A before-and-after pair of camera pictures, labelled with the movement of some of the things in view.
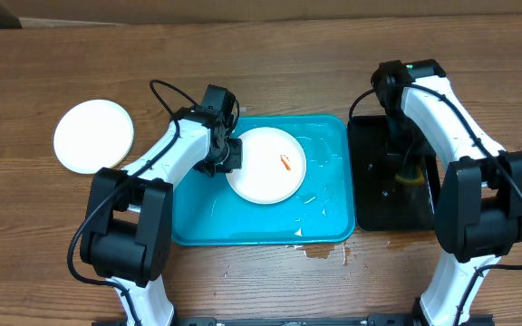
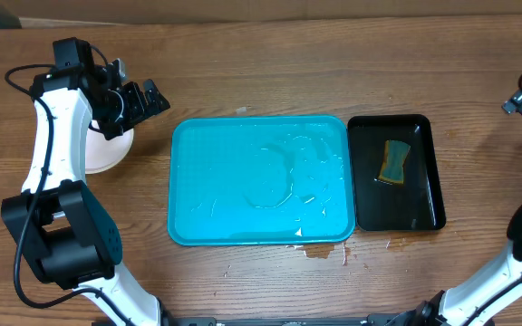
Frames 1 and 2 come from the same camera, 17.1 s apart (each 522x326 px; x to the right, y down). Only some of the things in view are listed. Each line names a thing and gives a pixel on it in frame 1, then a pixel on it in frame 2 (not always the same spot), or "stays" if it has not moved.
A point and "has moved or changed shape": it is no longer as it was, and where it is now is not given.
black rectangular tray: (381, 201) stays
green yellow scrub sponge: (413, 181) has moved or changed shape
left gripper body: (226, 161) -> (122, 110)
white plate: (274, 166) -> (102, 154)
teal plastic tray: (207, 210) stays
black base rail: (344, 320) stays
